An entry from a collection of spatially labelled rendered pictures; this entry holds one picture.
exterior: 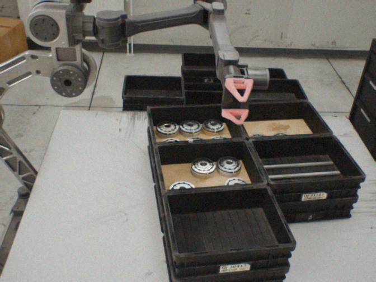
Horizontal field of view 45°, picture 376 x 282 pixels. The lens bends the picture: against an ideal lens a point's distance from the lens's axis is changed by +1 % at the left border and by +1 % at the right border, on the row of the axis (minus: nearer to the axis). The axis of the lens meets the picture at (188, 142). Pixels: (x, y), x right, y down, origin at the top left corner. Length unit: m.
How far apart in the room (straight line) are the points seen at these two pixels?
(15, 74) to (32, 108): 1.94
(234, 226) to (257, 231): 0.08
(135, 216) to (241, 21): 3.32
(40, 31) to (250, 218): 0.98
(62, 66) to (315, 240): 1.21
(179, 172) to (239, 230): 0.38
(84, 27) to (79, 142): 0.88
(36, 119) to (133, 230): 2.19
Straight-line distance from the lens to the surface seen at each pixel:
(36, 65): 2.02
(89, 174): 2.09
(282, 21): 4.95
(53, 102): 4.05
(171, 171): 1.88
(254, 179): 1.83
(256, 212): 1.75
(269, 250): 1.50
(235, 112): 1.16
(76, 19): 1.54
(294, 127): 2.27
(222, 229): 1.66
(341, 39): 5.22
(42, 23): 1.55
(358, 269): 1.85
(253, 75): 1.23
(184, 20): 1.64
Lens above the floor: 2.01
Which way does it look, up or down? 35 degrees down
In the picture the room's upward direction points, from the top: 4 degrees clockwise
